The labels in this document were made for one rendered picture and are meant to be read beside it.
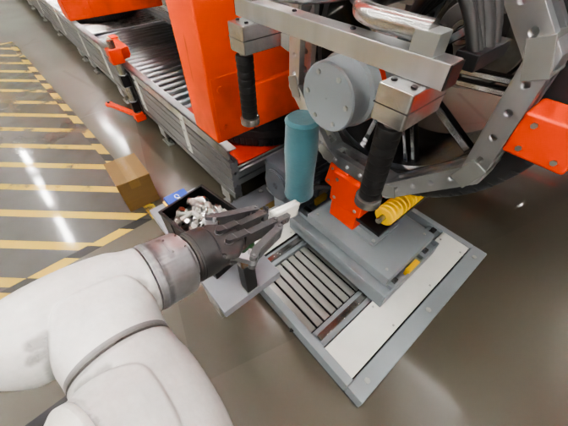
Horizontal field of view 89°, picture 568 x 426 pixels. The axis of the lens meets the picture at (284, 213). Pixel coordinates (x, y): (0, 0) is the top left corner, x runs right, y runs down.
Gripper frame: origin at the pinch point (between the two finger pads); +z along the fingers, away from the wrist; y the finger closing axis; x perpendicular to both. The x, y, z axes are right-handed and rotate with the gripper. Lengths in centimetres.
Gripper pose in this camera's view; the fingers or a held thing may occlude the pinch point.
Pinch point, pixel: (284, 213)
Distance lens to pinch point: 54.0
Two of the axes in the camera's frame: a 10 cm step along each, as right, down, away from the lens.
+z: 6.8, -3.3, 6.6
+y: -7.1, -5.2, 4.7
